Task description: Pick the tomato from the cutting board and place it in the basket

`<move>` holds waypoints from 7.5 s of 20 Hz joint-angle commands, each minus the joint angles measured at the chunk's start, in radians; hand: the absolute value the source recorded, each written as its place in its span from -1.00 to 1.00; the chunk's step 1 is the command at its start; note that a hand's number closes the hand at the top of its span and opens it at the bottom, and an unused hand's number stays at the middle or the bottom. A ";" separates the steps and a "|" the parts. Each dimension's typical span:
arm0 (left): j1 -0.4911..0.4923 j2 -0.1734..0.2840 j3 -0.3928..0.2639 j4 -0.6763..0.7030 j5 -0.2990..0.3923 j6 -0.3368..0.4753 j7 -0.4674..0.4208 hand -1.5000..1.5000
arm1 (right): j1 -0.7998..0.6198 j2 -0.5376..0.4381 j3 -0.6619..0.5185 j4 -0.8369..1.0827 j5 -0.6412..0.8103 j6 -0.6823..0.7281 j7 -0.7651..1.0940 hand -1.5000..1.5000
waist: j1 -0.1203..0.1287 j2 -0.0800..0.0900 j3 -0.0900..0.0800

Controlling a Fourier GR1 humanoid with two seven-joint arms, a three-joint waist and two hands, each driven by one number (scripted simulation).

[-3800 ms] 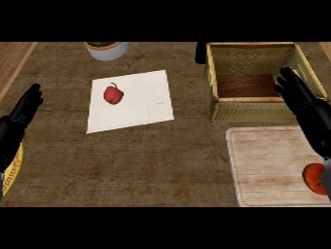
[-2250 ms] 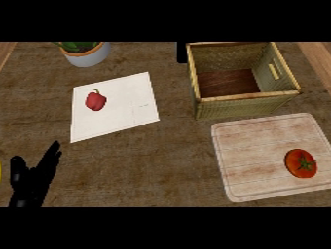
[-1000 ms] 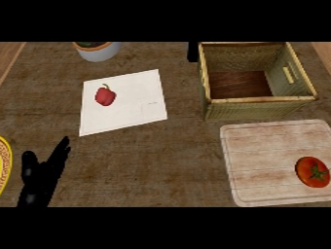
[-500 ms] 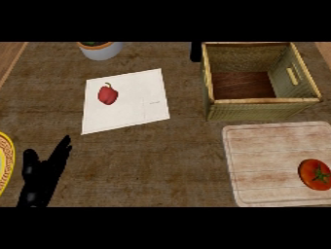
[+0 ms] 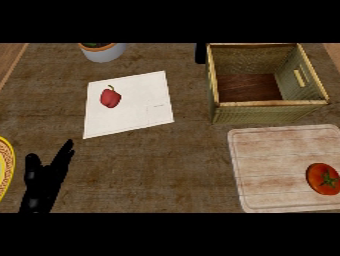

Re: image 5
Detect red tomato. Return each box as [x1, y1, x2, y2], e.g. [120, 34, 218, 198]
[305, 162, 340, 196]

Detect square wicker basket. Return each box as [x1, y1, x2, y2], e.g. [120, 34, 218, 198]
[206, 42, 331, 125]

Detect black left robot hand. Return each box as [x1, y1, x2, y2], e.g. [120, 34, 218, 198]
[18, 138, 77, 214]

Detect black object behind basket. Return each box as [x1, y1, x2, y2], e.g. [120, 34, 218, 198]
[194, 42, 209, 65]

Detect red bell pepper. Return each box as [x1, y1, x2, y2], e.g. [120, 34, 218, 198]
[100, 84, 123, 109]

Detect grey pot with orange rim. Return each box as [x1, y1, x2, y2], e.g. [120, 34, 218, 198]
[77, 42, 129, 64]

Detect pale wooden cutting board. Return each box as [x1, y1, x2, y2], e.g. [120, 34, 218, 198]
[227, 123, 340, 214]

